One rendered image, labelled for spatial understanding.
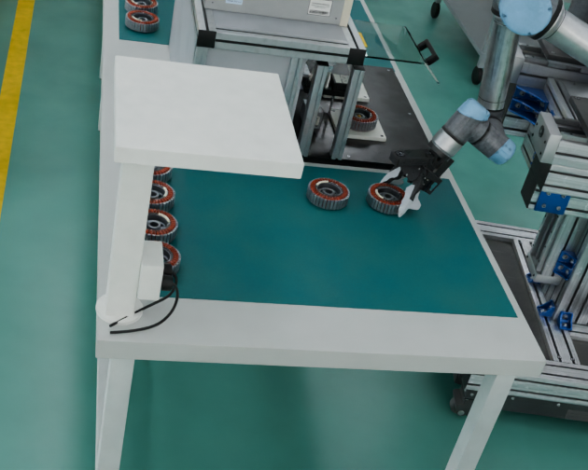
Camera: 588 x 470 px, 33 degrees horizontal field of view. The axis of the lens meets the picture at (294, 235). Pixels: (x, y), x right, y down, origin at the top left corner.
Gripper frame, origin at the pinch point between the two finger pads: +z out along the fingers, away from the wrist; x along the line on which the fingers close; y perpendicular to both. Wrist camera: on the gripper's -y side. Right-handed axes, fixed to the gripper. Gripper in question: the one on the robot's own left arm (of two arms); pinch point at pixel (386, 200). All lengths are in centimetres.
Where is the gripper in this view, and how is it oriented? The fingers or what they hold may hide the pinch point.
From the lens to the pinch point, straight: 266.7
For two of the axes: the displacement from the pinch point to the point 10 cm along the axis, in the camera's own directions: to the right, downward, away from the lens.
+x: -3.6, -5.9, 7.2
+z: -6.3, 7.2, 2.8
